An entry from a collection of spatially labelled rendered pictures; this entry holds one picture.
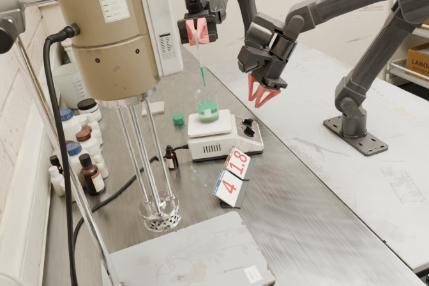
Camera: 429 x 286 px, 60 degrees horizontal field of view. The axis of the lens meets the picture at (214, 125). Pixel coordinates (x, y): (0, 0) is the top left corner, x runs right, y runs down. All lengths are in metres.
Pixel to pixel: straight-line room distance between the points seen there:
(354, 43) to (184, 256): 2.56
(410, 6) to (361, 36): 2.22
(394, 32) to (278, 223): 0.50
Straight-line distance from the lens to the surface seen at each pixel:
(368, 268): 0.75
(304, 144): 1.04
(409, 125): 1.16
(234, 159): 0.95
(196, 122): 1.03
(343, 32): 3.01
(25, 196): 0.92
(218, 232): 0.79
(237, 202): 0.86
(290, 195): 0.88
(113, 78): 0.47
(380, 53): 0.96
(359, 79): 0.98
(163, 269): 0.76
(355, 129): 1.04
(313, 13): 0.92
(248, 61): 0.91
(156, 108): 1.35
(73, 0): 0.46
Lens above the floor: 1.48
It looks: 29 degrees down
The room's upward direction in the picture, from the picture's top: 9 degrees counter-clockwise
